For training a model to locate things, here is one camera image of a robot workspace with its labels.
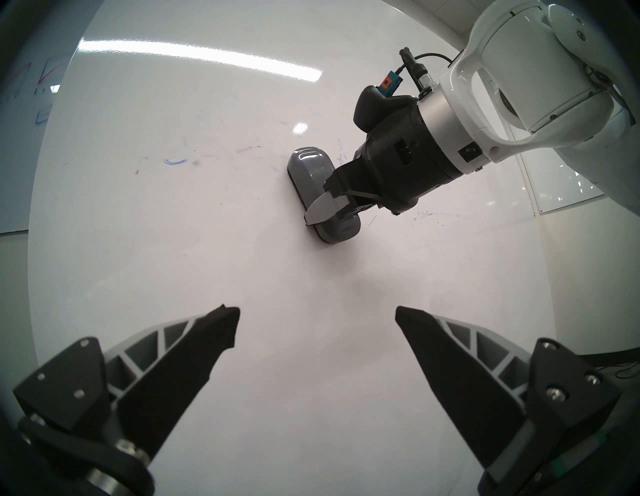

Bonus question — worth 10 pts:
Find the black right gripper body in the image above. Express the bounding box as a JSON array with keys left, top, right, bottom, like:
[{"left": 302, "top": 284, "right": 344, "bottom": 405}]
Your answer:
[{"left": 324, "top": 100, "right": 463, "bottom": 216}]

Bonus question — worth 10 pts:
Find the large white freestanding whiteboard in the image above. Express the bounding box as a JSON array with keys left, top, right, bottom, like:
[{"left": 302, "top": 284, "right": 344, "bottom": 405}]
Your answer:
[{"left": 27, "top": 0, "right": 558, "bottom": 496}]

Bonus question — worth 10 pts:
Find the black wall baseboard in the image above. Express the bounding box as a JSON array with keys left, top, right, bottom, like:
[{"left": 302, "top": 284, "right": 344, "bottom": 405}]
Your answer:
[{"left": 580, "top": 347, "right": 640, "bottom": 368}]

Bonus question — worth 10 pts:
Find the blank wall glass board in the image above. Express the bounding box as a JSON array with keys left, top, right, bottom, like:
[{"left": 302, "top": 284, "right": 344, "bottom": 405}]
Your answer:
[{"left": 507, "top": 125, "right": 608, "bottom": 217}]

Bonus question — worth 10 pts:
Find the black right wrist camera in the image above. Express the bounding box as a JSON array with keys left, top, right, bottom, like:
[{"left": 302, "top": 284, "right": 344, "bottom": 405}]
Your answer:
[{"left": 353, "top": 74, "right": 420, "bottom": 133}]

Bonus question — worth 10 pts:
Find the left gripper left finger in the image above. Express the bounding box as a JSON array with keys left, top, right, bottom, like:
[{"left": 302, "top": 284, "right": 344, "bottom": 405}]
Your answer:
[{"left": 12, "top": 305, "right": 241, "bottom": 496}]

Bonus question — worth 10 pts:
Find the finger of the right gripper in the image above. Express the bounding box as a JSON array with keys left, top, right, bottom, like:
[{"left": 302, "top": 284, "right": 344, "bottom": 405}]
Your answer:
[
  {"left": 304, "top": 192, "right": 351, "bottom": 228},
  {"left": 340, "top": 197, "right": 386, "bottom": 221}
]

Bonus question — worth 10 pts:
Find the thin black floor cable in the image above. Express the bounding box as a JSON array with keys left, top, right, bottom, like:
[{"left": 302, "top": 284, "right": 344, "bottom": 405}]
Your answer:
[{"left": 600, "top": 362, "right": 640, "bottom": 383}]

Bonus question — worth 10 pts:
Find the grey whiteboard eraser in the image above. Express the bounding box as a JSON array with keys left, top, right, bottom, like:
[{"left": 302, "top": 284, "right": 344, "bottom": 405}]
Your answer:
[{"left": 287, "top": 146, "right": 362, "bottom": 245}]

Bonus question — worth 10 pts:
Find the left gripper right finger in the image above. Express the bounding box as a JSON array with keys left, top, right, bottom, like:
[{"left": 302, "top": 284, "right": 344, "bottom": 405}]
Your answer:
[{"left": 395, "top": 306, "right": 622, "bottom": 496}]

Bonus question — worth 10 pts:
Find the wall glass board with graphs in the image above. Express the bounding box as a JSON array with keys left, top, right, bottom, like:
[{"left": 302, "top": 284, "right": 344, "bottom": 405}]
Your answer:
[{"left": 0, "top": 30, "right": 83, "bottom": 236}]

